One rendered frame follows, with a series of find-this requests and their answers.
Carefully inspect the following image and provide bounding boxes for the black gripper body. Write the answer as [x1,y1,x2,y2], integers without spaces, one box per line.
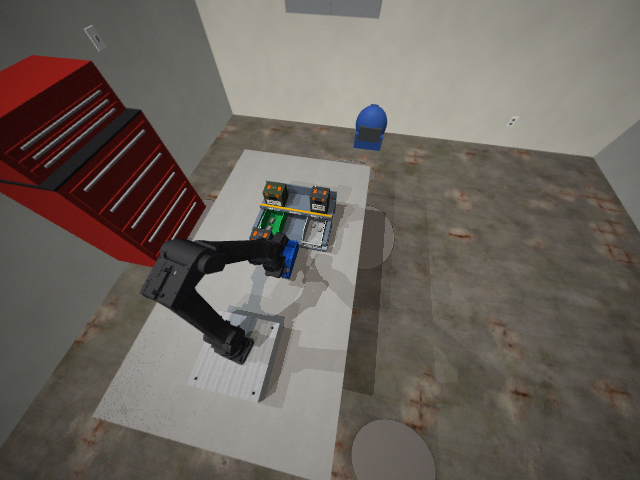
[265,255,286,278]

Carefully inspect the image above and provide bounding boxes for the blue bin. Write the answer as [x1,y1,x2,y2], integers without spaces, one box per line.
[280,240,299,279]

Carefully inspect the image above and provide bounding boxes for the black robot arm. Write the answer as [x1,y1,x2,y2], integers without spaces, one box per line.
[140,232,289,365]

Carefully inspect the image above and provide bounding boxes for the green open bin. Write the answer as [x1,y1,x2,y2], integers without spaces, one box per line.
[260,209,288,236]

